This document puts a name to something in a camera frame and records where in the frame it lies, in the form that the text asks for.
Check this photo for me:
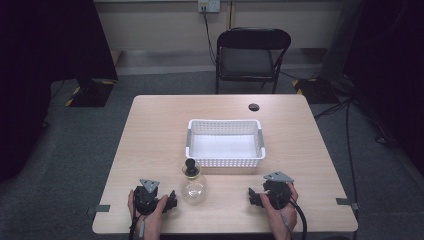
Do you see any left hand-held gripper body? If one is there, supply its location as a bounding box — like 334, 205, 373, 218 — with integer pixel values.
133, 178, 169, 216

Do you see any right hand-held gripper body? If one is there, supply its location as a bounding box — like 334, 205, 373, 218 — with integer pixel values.
261, 171, 295, 211

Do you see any clear glass bottle black stopper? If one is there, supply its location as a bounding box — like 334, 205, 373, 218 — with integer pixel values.
180, 158, 208, 206

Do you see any white plastic basket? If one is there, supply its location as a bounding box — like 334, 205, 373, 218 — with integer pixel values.
185, 118, 267, 169

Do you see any person's left hand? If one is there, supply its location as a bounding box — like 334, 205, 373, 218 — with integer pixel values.
127, 189, 170, 240

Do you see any person's right hand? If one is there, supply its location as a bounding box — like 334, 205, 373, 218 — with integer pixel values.
259, 182, 299, 240

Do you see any grey tape strip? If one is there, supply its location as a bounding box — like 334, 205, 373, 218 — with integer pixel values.
335, 197, 360, 211
86, 204, 111, 215

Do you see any black stand base striped tape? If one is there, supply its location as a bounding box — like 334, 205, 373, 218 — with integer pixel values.
291, 77, 341, 105
64, 78, 117, 108

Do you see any black folding chair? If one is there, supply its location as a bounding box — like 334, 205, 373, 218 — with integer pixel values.
214, 27, 292, 95

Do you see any dark curtain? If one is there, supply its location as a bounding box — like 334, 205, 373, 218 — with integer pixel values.
0, 0, 119, 184
343, 0, 424, 174

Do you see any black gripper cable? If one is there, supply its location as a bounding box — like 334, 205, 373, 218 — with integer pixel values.
289, 199, 308, 240
128, 214, 143, 240

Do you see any black floor cable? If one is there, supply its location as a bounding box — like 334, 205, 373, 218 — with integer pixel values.
313, 96, 359, 204

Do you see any black power cable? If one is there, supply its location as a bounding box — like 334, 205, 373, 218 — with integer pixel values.
201, 7, 218, 68

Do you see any wall power outlet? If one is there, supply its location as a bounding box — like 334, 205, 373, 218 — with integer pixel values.
197, 0, 222, 14

